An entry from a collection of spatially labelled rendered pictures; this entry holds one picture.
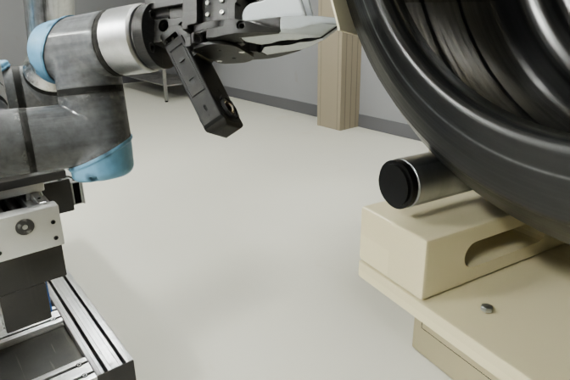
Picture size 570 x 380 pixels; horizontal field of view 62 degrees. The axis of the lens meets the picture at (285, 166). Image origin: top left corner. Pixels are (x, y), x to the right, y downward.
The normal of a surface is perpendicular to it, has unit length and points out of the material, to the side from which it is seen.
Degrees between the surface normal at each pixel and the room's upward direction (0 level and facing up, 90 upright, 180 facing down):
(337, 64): 90
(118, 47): 98
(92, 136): 84
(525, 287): 0
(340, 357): 0
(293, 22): 69
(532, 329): 0
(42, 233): 90
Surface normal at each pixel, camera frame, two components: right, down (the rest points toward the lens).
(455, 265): 0.49, 0.27
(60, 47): -0.35, 0.18
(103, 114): 0.61, 0.07
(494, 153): -0.87, 0.32
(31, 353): -0.01, -0.95
